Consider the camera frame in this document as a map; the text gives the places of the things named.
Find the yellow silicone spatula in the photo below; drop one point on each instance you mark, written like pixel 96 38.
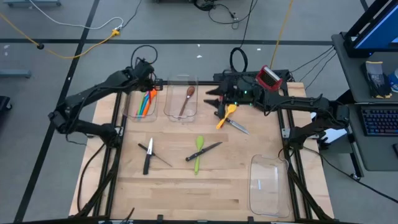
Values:
pixel 231 109

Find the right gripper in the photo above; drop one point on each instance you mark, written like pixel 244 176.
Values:
pixel 242 93

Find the black computer monitor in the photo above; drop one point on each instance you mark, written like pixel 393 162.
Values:
pixel 379 31

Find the green silicone spatula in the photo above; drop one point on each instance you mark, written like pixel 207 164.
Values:
pixel 141 104

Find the blue white container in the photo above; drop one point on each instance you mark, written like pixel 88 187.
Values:
pixel 395 81

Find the thin black knife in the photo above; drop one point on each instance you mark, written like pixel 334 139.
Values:
pixel 140 145

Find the black blade kitchen knife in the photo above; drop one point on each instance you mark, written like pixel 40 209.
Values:
pixel 194 156

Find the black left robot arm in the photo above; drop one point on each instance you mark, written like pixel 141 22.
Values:
pixel 93 93

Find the black power strip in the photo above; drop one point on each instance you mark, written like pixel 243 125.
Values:
pixel 217 76

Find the black keyboard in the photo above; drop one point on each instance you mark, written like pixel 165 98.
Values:
pixel 379 121

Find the grey furniture foot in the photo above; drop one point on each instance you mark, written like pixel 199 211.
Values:
pixel 15 73

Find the black aluminium table frame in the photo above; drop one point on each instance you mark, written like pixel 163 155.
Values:
pixel 206 83

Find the red silicone spatula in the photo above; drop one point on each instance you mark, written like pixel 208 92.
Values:
pixel 148 105

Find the red box device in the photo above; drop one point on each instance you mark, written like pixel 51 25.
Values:
pixel 269 77

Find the light green silicone spoon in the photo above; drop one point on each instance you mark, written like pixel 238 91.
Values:
pixel 199 142

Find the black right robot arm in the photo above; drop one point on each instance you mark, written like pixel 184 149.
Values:
pixel 298 102

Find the grey black work gloves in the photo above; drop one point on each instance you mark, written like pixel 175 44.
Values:
pixel 374 77

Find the grey desk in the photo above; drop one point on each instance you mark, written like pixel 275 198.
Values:
pixel 348 81

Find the brown wooden spoon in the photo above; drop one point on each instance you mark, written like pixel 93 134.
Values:
pixel 190 91

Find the large clear plastic bin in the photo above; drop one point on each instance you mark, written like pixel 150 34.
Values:
pixel 267 186

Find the black round device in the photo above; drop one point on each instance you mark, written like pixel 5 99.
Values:
pixel 203 3

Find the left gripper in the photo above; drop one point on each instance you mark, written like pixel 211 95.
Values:
pixel 143 74

